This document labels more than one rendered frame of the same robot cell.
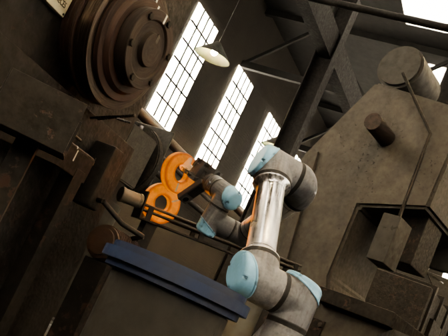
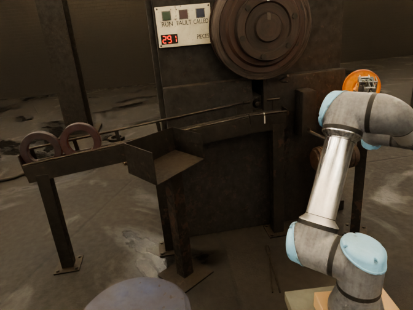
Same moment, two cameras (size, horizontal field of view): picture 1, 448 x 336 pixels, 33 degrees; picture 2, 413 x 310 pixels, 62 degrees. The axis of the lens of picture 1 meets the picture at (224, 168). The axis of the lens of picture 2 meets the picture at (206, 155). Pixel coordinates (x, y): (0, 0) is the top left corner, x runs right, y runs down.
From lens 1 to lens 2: 1.75 m
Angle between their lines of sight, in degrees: 65
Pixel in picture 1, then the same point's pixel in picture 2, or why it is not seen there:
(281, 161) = (337, 110)
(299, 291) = (343, 264)
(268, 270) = (306, 246)
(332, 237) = not seen: outside the picture
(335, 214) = not seen: outside the picture
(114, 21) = (227, 31)
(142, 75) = (276, 45)
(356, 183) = not seen: outside the picture
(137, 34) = (247, 27)
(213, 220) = (367, 138)
